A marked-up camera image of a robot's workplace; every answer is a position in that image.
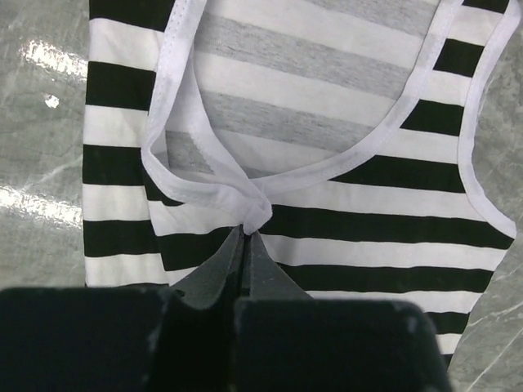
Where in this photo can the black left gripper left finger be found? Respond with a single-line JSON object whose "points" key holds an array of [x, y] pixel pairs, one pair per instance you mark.
{"points": [[152, 338]]}

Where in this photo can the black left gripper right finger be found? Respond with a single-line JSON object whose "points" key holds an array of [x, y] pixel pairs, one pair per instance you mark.
{"points": [[287, 341]]}

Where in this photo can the wide striped tank top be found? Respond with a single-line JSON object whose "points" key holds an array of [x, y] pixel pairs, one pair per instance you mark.
{"points": [[340, 131]]}

